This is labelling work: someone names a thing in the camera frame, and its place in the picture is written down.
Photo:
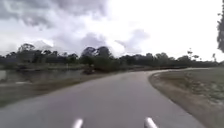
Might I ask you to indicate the grey asphalt road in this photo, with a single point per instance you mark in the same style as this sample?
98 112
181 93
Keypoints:
110 100

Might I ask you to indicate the grass verge with gravel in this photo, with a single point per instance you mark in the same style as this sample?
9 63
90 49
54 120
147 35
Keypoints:
196 86

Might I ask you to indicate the grass verge with dry patches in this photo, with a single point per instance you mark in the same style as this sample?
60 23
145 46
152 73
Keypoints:
36 88

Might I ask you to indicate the row of trees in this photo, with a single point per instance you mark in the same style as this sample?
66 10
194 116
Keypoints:
100 58

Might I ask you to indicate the tall bare-branched tree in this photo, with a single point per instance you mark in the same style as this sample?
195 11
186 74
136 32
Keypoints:
220 30

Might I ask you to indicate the robot's own part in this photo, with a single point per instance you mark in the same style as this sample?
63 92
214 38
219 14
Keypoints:
78 123
149 123

